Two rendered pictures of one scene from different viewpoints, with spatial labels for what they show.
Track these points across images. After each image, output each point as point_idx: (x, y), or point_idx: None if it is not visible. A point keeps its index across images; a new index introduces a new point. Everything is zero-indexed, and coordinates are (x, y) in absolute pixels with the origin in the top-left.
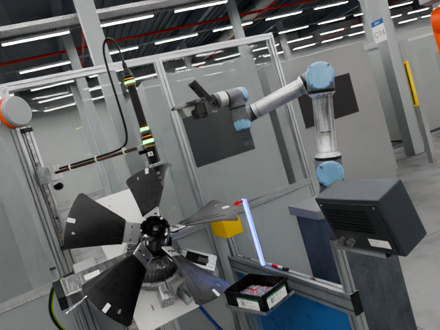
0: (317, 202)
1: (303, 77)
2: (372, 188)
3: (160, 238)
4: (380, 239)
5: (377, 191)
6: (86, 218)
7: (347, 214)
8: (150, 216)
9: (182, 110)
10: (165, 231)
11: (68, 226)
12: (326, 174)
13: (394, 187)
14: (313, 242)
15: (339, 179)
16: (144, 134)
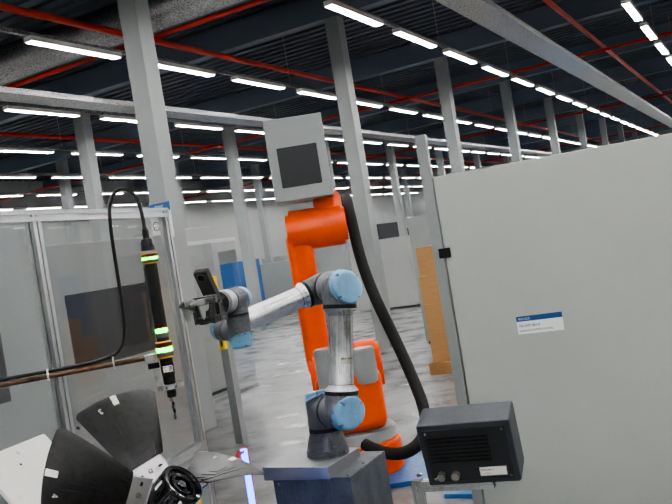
0: (419, 432)
1: (308, 285)
2: (489, 411)
3: (196, 497)
4: (497, 464)
5: (498, 412)
6: (76, 469)
7: (462, 440)
8: (149, 470)
9: (187, 310)
10: (195, 488)
11: (47, 484)
12: (347, 413)
13: (511, 408)
14: None
15: (360, 420)
16: (164, 338)
